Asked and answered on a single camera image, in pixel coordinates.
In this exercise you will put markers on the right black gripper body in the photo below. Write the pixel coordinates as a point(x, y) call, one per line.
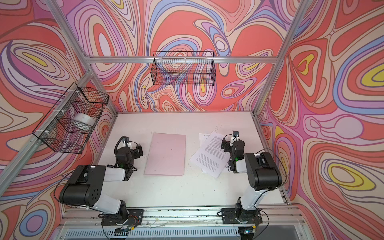
point(227, 144)

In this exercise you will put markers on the white tape roll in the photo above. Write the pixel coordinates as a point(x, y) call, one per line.
point(83, 122)

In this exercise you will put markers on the black wire basket back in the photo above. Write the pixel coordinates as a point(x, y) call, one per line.
point(183, 68)

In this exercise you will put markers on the aluminium mounting rail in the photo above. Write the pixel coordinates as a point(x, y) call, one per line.
point(197, 216)

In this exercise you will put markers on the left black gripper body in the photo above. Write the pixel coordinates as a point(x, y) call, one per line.
point(137, 150)

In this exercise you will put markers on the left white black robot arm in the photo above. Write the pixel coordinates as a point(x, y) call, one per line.
point(85, 187)

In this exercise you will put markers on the printed paper sheet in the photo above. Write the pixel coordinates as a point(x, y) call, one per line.
point(210, 158)
point(204, 137)

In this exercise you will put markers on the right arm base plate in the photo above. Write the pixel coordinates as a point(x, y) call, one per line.
point(231, 216)

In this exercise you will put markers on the printed paper sheet bottom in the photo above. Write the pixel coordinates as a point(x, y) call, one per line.
point(204, 137)

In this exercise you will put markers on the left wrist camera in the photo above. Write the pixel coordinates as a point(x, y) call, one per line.
point(126, 142)

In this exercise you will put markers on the pink folder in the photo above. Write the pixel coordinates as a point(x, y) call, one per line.
point(166, 155)

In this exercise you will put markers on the black wire basket left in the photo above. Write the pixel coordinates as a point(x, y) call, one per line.
point(60, 135)

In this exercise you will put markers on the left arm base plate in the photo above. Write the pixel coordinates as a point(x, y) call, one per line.
point(130, 217)

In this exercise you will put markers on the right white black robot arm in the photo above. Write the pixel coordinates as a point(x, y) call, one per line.
point(263, 176)

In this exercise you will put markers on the black wire basket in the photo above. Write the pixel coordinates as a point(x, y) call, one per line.
point(183, 68)
point(60, 135)

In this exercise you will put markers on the printed paper sheet top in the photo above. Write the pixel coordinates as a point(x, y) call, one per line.
point(210, 158)

